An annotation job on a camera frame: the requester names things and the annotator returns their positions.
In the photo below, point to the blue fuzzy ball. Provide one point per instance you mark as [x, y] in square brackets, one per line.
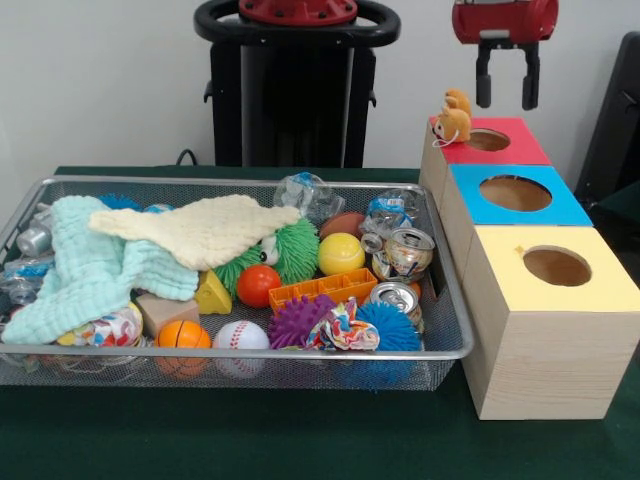
[395, 327]

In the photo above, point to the mint green waffle cloth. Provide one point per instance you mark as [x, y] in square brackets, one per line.
[85, 280]

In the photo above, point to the red ball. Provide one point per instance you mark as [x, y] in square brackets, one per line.
[258, 286]

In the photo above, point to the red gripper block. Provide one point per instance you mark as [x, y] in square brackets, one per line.
[505, 20]

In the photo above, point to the silver mesh bin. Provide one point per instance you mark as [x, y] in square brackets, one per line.
[30, 367]

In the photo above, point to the wooden three-hole box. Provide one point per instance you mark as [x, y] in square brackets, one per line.
[550, 360]

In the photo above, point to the yellow ball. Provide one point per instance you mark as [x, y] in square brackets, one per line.
[341, 254]

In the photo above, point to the purple spiky ball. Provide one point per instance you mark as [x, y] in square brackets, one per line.
[295, 325]

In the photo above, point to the orange toy basketball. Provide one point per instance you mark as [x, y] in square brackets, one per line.
[182, 335]

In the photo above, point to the orange toy brick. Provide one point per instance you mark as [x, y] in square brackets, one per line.
[320, 290]

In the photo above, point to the white toy baseball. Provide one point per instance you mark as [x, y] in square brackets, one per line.
[241, 337]

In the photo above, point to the dark green tablecloth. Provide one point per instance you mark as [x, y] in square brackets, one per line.
[622, 210]
[250, 435]

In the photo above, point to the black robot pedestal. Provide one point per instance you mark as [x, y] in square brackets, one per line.
[300, 100]

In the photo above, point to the brown plush bear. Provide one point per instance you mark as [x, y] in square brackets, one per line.
[455, 120]

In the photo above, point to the cream waffle cloth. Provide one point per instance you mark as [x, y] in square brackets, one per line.
[210, 230]

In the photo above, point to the black chair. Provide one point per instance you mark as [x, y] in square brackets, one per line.
[615, 125]

